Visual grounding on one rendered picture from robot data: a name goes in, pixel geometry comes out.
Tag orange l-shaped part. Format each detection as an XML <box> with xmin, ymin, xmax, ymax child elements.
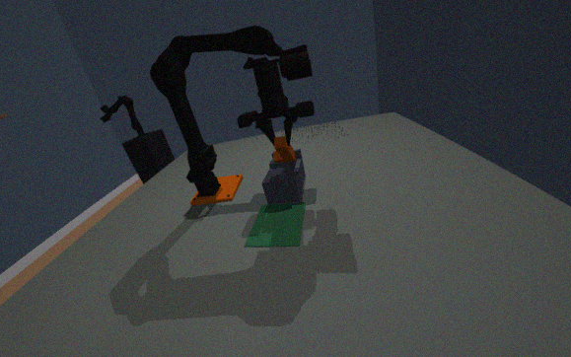
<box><xmin>273</xmin><ymin>136</ymin><xmax>295</xmax><ymax>163</ymax></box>

